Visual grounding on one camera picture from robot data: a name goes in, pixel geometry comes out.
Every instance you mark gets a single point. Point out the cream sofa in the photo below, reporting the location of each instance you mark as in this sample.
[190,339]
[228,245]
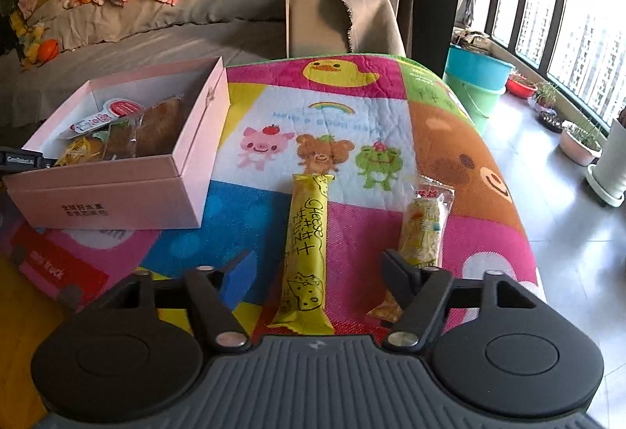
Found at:
[313,23]

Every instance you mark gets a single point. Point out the red plant pot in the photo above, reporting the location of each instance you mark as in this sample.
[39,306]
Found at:
[521,88]

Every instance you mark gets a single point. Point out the small green potted plant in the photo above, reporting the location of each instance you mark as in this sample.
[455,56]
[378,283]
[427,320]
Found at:
[547,94]

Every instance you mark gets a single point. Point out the dark plant pot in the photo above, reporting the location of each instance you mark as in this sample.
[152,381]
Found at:
[550,122]

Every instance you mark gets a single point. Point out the pink pot with plant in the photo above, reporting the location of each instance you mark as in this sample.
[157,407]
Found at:
[579,146]

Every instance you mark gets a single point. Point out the blue bucket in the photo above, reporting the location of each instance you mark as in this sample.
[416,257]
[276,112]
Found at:
[477,67]

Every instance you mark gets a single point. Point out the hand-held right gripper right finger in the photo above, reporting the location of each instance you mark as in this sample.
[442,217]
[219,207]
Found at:
[398,277]

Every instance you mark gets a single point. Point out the yellow cheese stick packet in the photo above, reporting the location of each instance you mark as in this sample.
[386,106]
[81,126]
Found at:
[303,253]

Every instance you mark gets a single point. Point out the colourful cartoon play mat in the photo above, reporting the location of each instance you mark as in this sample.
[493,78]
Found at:
[342,126]

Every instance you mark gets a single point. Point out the orange ball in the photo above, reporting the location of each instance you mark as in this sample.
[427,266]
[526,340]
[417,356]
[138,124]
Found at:
[49,50]

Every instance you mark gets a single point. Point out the brown bread packet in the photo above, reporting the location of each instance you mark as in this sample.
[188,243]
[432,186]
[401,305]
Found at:
[156,126]

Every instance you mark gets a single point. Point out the rice cracker packet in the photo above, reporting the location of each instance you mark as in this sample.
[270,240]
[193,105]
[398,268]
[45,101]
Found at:
[425,223]

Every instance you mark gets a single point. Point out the red lid jelly cup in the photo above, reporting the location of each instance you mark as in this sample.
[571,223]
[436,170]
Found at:
[122,108]

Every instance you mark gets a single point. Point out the round bread packet yellow label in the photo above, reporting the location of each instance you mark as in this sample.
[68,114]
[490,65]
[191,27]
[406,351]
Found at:
[80,151]

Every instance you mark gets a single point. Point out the white red printed packet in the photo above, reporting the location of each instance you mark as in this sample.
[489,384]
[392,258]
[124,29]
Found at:
[85,126]

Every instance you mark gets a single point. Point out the green bucket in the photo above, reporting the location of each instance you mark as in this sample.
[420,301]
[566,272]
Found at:
[472,104]

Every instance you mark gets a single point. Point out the white plant pot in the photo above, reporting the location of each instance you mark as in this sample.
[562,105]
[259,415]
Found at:
[614,170]

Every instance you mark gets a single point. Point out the pink cardboard box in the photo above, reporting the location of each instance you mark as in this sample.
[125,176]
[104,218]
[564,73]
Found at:
[122,194]

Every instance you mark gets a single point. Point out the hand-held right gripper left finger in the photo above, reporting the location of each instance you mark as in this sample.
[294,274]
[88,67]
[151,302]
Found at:
[208,294]

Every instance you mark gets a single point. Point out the yellow plush toy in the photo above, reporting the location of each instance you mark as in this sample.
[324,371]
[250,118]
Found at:
[29,38]

